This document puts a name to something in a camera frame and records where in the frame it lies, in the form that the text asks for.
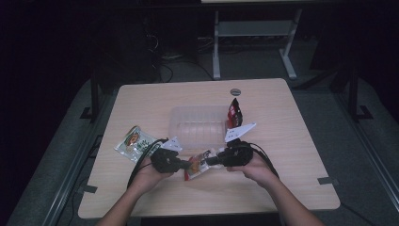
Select person's left hand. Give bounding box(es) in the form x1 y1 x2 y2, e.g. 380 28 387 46
131 161 174 196

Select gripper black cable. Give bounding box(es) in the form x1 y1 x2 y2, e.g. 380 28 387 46
126 137 169 190
243 141 280 179

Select clear plastic container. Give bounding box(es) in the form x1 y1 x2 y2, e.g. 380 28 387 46
168 105 235 151

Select person's right hand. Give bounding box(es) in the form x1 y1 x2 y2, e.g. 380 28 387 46
226 153 279 190

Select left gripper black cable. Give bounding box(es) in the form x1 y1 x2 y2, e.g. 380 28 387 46
126 137 169 190

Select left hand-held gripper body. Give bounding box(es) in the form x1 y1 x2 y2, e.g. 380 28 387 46
150 136 184 174

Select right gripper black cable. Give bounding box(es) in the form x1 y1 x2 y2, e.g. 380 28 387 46
243 141 280 179

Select grey tape piece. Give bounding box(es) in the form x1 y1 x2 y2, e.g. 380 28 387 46
316 176 341 186
76 184 99 195

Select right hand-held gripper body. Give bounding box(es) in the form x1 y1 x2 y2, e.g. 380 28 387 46
217 122 257 168

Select white metal desk frame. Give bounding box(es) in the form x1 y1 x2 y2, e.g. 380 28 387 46
212 8 303 81

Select black floor cables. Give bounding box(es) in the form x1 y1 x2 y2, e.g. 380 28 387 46
142 32 215 83

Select red and white spouted pouch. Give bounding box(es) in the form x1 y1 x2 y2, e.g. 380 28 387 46
184 148 218 182

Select black metal stand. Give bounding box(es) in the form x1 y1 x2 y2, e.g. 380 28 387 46
344 64 375 122
79 70 102 123

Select green snack packet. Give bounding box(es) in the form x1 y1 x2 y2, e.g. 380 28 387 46
113 125 160 163

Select red and black snack packet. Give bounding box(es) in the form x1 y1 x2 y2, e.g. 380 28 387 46
226 97 245 130

